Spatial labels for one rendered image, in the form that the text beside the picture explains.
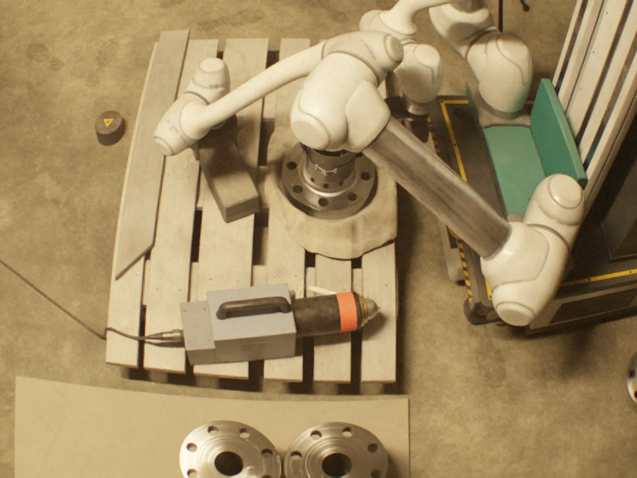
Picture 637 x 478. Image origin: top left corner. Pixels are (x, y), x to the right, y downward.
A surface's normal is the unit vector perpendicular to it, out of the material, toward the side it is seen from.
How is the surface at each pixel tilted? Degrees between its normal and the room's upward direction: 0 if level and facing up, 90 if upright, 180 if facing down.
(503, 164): 0
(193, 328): 0
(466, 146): 0
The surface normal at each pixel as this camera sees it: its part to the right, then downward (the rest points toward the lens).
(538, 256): 0.38, -0.26
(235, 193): 0.04, -0.51
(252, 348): 0.16, 0.85
